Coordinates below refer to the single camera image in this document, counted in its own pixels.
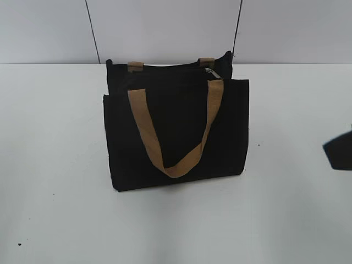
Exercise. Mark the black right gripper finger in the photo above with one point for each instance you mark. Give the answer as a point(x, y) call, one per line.
point(339, 152)

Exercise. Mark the black tote bag tan handles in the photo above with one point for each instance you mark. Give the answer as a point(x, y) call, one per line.
point(175, 124)

